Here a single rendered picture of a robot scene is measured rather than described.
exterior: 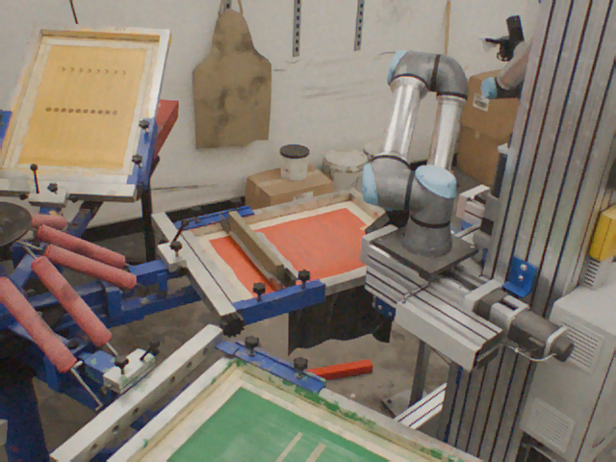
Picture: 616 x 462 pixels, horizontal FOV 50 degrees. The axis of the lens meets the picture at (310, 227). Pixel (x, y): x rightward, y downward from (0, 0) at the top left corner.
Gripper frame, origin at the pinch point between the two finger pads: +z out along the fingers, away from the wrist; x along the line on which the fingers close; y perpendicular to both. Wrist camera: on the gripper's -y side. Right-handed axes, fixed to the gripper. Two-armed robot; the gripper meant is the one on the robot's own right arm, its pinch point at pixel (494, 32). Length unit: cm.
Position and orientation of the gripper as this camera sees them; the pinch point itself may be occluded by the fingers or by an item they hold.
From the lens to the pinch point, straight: 272.2
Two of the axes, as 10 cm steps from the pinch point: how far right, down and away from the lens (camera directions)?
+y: 0.8, 8.5, 5.3
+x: 9.6, -2.1, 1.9
